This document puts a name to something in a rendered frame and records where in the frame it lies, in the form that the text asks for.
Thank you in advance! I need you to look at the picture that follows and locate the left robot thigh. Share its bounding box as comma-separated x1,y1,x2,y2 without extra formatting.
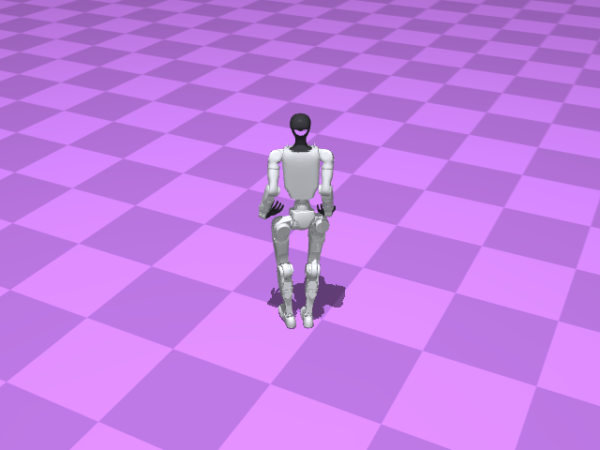
272,216,293,279

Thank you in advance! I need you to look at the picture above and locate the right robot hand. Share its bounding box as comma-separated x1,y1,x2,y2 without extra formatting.
317,204,336,215

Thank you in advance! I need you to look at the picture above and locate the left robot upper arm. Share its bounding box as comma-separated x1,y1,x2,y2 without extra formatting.
267,149,284,197

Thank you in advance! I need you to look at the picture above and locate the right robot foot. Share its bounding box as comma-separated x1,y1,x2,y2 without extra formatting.
300,307,313,328

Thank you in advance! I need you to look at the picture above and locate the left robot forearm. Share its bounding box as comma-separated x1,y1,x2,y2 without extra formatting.
259,185,275,219

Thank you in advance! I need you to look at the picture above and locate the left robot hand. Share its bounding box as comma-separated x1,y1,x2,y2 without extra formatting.
259,201,284,218

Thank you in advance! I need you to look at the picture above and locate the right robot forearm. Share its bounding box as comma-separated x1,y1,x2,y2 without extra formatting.
322,185,334,217

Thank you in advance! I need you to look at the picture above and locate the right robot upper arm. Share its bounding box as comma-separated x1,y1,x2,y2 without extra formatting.
318,148,334,196

